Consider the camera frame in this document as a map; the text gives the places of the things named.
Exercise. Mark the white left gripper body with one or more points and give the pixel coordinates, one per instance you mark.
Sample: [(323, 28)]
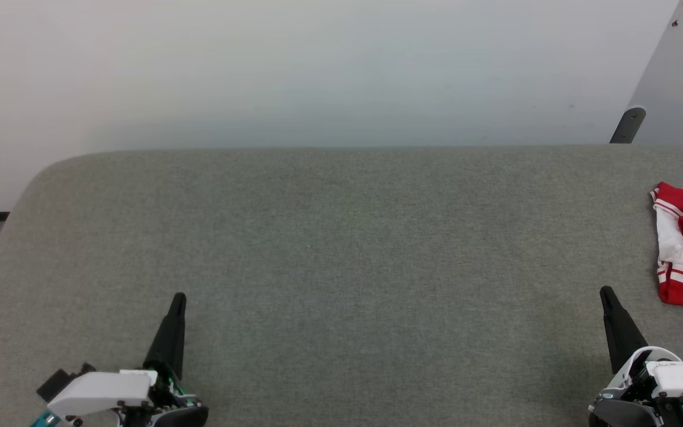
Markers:
[(104, 391)]

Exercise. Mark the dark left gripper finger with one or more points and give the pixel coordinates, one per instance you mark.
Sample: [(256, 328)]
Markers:
[(168, 344)]

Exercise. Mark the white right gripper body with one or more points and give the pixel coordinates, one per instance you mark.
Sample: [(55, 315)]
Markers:
[(673, 385)]

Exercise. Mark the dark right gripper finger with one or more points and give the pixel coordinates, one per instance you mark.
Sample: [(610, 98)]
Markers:
[(621, 332)]

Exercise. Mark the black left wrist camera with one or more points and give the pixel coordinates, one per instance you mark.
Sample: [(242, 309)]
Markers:
[(54, 382)]

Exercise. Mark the dark grey metal bracket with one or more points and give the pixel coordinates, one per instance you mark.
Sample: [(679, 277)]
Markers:
[(627, 126)]

